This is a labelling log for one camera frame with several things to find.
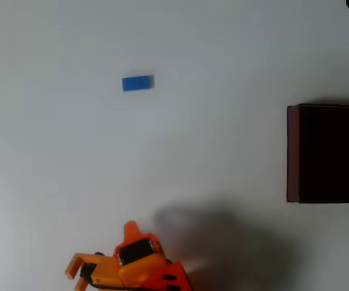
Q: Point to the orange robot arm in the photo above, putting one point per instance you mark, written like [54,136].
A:
[174,274]

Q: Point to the dark red box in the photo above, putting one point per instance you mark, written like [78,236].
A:
[329,154]

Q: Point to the blue rectangular block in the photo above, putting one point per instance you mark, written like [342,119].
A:
[137,83]

